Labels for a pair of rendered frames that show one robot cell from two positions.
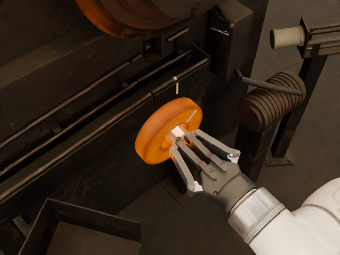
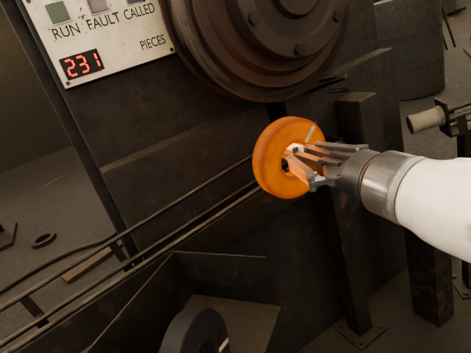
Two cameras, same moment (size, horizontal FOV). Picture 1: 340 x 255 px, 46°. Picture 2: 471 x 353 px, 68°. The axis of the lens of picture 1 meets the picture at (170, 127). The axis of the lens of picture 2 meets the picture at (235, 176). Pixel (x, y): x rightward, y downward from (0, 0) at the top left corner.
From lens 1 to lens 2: 43 cm
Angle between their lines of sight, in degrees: 34
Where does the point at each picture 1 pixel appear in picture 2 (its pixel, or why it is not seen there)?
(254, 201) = (386, 156)
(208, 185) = (331, 171)
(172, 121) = (285, 129)
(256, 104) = not seen: hidden behind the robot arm
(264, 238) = (408, 186)
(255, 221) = (392, 173)
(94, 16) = (209, 68)
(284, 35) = (420, 116)
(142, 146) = (258, 162)
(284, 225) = (434, 163)
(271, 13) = not seen: hidden behind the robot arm
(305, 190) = not seen: outside the picture
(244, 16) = (368, 97)
